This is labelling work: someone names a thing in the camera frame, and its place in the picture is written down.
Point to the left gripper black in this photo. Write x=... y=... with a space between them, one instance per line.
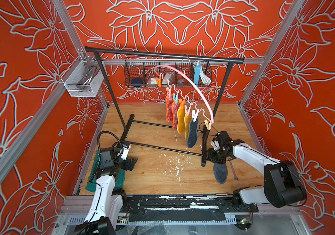
x=125 y=166

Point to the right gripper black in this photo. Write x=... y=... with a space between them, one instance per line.
x=210 y=157

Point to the dark grey insole front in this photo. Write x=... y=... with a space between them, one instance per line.
x=220 y=172

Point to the dark grey insole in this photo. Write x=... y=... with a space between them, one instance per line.
x=192 y=133
x=220 y=172

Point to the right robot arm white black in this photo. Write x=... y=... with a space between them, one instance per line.
x=281 y=184

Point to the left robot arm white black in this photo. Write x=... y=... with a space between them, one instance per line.
x=104 y=210

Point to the green plastic tool case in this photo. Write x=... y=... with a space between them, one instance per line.
x=91 y=186

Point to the silver wrench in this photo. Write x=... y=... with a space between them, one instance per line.
x=233 y=171

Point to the yellow insole front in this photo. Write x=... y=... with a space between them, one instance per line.
x=187 y=120

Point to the yellow insole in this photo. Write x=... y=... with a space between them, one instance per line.
x=181 y=120
x=187 y=120

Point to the yellow insole rear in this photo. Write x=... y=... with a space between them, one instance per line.
x=181 y=120

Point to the red insole front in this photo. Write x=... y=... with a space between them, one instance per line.
x=175 y=107

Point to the red insole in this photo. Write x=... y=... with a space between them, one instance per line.
x=175 y=107
x=169 y=114

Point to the red insole rear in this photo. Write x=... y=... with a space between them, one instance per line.
x=169 y=114

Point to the dark blue round item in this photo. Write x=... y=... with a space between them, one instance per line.
x=137 y=82

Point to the light blue box in basket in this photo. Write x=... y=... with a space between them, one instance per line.
x=197 y=71

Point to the grey item in basket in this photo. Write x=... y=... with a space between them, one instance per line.
x=168 y=79

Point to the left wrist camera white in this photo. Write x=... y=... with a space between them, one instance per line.
x=126 y=149

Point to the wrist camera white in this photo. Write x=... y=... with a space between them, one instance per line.
x=215 y=144
x=126 y=149

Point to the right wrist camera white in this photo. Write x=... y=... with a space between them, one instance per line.
x=215 y=144

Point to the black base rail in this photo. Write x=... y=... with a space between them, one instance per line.
x=186 y=208

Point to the black wire wall basket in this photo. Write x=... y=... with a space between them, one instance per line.
x=164 y=73

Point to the white mesh wall basket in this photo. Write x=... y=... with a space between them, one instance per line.
x=84 y=79

